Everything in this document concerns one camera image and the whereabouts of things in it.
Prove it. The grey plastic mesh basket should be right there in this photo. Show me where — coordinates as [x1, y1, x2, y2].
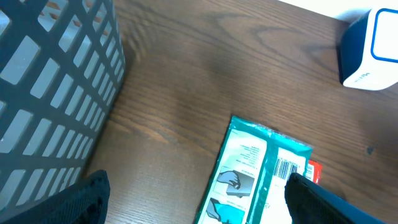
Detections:
[1, 0, 126, 220]

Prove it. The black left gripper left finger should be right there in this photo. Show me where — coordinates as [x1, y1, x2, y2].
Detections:
[5, 170, 111, 224]

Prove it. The red stick sachet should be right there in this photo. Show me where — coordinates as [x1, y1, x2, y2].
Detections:
[305, 160, 323, 185]

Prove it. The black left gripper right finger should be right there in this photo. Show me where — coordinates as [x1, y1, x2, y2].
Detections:
[285, 173, 382, 224]

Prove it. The tall green white packet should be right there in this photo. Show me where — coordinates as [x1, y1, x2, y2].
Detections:
[195, 116, 313, 224]

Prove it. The white barcode scanner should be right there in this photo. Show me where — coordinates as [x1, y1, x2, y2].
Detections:
[339, 7, 397, 91]

